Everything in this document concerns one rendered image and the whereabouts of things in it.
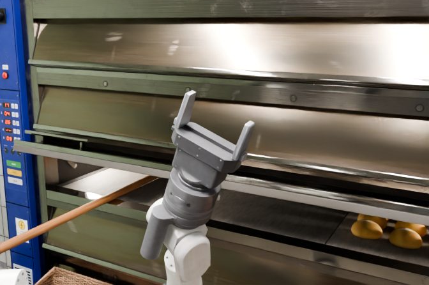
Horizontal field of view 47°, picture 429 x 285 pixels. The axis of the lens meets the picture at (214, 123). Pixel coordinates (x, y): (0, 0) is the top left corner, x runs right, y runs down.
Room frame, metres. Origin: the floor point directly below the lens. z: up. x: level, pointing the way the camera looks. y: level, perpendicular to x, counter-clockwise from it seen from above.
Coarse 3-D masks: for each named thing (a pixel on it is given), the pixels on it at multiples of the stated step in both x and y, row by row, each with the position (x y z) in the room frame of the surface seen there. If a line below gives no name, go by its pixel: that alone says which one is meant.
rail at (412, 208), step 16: (32, 144) 1.80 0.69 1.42; (48, 144) 1.77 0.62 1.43; (112, 160) 1.61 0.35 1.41; (128, 160) 1.58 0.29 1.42; (144, 160) 1.55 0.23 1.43; (240, 176) 1.38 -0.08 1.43; (304, 192) 1.28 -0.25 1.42; (320, 192) 1.26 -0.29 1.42; (336, 192) 1.24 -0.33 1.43; (400, 208) 1.16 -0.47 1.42; (416, 208) 1.14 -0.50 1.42
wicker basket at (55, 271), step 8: (48, 272) 1.89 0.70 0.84; (56, 272) 1.91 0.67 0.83; (64, 272) 1.89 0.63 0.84; (72, 272) 1.87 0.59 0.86; (40, 280) 1.85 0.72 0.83; (48, 280) 1.89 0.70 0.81; (56, 280) 1.90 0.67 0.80; (64, 280) 1.88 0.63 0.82; (72, 280) 1.86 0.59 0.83; (80, 280) 1.84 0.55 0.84; (88, 280) 1.83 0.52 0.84; (96, 280) 1.81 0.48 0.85
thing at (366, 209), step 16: (16, 144) 1.84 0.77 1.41; (64, 144) 1.93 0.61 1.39; (80, 160) 1.67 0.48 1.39; (96, 160) 1.64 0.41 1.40; (160, 160) 1.69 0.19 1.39; (160, 176) 1.51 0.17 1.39; (256, 176) 1.50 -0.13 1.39; (272, 176) 1.52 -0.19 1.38; (256, 192) 1.35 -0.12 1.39; (272, 192) 1.32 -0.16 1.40; (288, 192) 1.30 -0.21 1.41; (352, 192) 1.35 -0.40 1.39; (368, 192) 1.36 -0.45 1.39; (336, 208) 1.23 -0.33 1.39; (352, 208) 1.21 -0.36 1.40; (368, 208) 1.19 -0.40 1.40; (384, 208) 1.18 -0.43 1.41
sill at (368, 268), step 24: (48, 192) 1.97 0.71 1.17; (72, 192) 1.94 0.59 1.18; (144, 216) 1.73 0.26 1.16; (240, 240) 1.53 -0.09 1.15; (264, 240) 1.49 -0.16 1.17; (288, 240) 1.48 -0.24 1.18; (336, 264) 1.38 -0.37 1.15; (360, 264) 1.34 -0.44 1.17; (384, 264) 1.32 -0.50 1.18; (408, 264) 1.32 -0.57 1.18
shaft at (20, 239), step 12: (144, 180) 2.02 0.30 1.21; (120, 192) 1.88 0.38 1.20; (84, 204) 1.73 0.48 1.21; (96, 204) 1.76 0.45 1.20; (60, 216) 1.62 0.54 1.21; (72, 216) 1.65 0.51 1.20; (36, 228) 1.52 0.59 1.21; (48, 228) 1.55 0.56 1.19; (12, 240) 1.43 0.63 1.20; (24, 240) 1.46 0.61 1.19; (0, 252) 1.38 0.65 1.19
